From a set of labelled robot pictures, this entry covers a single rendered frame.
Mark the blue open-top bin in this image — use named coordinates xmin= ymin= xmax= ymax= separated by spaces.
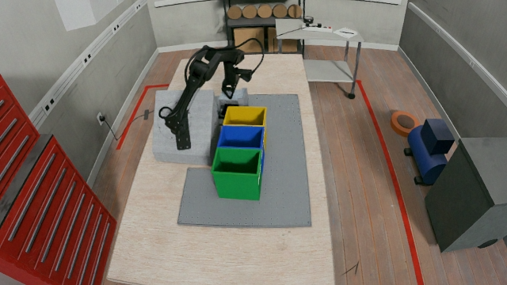
xmin=217 ymin=125 xmax=265 ymax=174

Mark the green bin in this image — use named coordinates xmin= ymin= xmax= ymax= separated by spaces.
xmin=211 ymin=147 xmax=262 ymax=200

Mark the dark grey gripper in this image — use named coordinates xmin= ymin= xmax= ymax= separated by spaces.
xmin=221 ymin=70 xmax=240 ymax=99

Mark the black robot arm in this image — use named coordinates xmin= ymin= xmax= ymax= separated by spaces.
xmin=165 ymin=48 xmax=252 ymax=150

